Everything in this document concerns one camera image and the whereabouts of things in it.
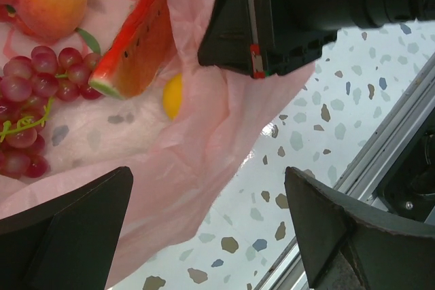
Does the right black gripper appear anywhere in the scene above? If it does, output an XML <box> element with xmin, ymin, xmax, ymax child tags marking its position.
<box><xmin>198</xmin><ymin>0</ymin><xmax>353</xmax><ymax>79</ymax></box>

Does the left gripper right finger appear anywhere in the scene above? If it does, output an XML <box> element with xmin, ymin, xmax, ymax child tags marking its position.
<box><xmin>285</xmin><ymin>167</ymin><xmax>434</xmax><ymax>289</ymax></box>

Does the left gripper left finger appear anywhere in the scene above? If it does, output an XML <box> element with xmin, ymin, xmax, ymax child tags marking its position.
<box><xmin>1</xmin><ymin>167</ymin><xmax>133</xmax><ymax>290</ymax></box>

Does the pink plastic bag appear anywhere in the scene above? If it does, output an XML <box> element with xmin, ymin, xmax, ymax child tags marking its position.
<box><xmin>1</xmin><ymin>0</ymin><xmax>313</xmax><ymax>289</ymax></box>

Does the orange fruit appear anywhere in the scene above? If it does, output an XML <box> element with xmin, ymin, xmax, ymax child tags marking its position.
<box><xmin>162</xmin><ymin>74</ymin><xmax>183</xmax><ymax>120</ymax></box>

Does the watermelon slice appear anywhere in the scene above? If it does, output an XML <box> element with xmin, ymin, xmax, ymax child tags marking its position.
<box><xmin>89</xmin><ymin>0</ymin><xmax>173</xmax><ymax>100</ymax></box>

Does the red grape bunch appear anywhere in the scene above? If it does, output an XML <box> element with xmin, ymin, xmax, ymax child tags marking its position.
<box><xmin>1</xmin><ymin>46</ymin><xmax>101</xmax><ymax>179</ymax></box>

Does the aluminium mounting rail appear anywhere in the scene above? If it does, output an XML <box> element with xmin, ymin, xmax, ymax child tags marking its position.
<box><xmin>255</xmin><ymin>57</ymin><xmax>434</xmax><ymax>289</ymax></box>

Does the right black base bracket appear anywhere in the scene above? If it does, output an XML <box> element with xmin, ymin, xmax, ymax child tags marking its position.
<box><xmin>375</xmin><ymin>133</ymin><xmax>435</xmax><ymax>225</ymax></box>

